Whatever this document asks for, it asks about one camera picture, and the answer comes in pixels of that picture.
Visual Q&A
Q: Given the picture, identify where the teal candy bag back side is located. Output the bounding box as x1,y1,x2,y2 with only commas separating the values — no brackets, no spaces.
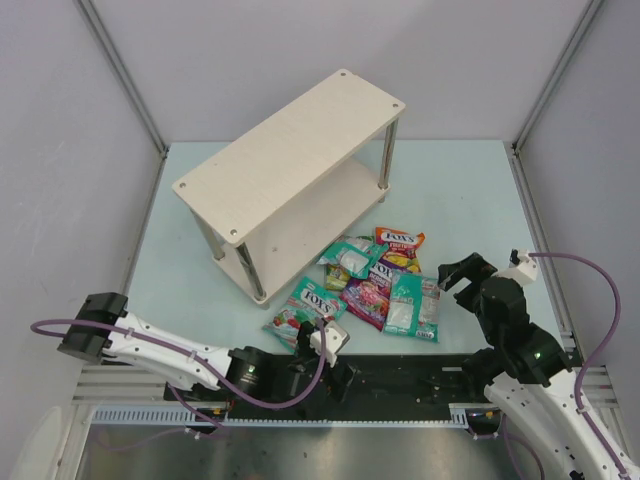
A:
383,272,440,343

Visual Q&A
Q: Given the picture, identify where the teal Fox's mint candy bag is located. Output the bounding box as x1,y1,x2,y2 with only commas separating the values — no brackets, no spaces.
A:
262,277,347,353

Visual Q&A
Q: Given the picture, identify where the white slotted cable duct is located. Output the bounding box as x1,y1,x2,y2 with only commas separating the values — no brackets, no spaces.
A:
91,405,498,429

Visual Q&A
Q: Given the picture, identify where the teal cherry mint candy bag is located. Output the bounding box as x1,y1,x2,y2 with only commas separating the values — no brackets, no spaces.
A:
316,236,389,279

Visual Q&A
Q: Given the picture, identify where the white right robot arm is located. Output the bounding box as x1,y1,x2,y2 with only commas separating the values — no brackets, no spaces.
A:
438,250,639,479

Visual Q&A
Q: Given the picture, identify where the purple Fox's berries candy bag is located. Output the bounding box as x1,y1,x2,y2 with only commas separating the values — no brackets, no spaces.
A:
340,260,395,331

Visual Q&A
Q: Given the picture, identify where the light wooden two-tier shelf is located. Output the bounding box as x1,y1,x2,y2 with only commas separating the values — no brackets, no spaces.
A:
172,69,406,305

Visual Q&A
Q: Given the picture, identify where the green Fox's spring tea bag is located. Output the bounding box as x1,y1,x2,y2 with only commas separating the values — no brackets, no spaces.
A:
324,264,351,292

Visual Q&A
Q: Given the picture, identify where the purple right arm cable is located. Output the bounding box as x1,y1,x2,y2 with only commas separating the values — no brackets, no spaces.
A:
502,251,632,480

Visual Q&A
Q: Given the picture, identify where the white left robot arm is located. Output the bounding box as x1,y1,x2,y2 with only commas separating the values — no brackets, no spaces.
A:
58,292,356,410

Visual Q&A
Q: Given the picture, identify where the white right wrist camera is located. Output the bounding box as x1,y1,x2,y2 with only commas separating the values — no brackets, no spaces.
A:
494,249,539,287

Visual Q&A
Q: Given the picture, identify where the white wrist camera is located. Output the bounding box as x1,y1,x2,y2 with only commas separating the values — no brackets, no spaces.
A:
310,321,350,364
494,249,539,287

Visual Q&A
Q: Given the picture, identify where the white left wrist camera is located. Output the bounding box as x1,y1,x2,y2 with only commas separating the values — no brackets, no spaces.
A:
310,321,350,364

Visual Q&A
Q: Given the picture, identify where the orange Fox's fruits candy bag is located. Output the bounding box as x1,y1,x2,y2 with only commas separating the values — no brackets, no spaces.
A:
375,226,425,273

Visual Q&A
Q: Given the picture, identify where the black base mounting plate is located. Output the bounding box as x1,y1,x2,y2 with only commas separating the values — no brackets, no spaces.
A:
179,354,488,420

